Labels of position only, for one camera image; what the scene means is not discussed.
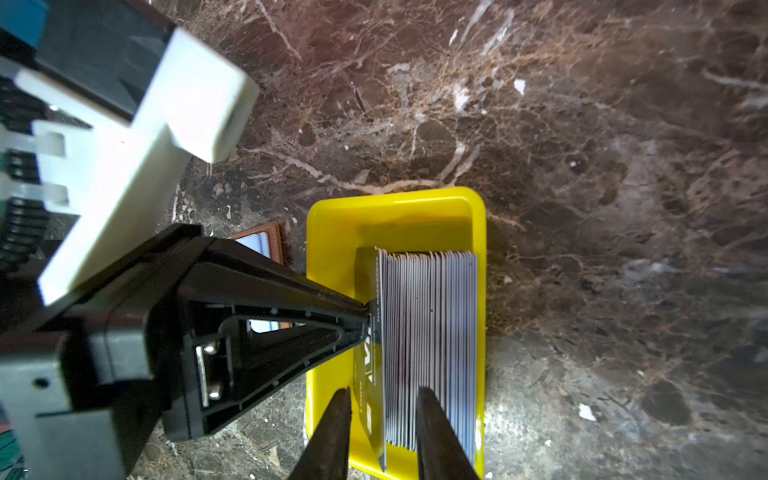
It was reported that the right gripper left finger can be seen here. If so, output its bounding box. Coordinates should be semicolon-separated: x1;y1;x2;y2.
288;388;352;480

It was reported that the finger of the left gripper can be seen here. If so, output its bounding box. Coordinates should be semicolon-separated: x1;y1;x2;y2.
162;311;368;442
178;239;368;327

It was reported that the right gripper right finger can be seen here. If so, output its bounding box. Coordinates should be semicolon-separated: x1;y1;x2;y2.
416;386;478;480

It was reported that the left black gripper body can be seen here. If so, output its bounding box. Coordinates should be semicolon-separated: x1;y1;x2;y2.
1;224;204;479

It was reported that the brown leather card holder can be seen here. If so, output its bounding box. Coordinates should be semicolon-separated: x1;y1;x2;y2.
231;221;291;334

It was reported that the dark credit card stack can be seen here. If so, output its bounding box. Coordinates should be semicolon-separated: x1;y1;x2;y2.
378;251;480;459

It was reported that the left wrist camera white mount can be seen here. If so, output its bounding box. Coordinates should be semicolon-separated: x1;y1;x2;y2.
1;29;259;304

